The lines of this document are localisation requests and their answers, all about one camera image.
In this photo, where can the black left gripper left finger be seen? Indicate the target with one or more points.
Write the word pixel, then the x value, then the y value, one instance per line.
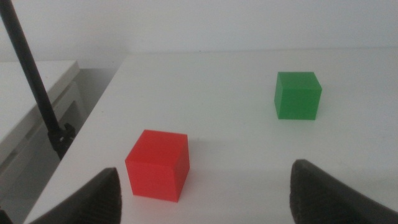
pixel 96 202

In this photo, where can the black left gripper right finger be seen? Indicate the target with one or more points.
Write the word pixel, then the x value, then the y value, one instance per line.
pixel 323 199

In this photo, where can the red cube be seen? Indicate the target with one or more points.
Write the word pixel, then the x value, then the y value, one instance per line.
pixel 155 168

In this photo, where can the green cube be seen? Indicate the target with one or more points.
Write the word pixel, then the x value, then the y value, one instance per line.
pixel 297 96

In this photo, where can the black stand pole with clamp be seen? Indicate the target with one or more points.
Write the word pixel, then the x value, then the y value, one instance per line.
pixel 51 119

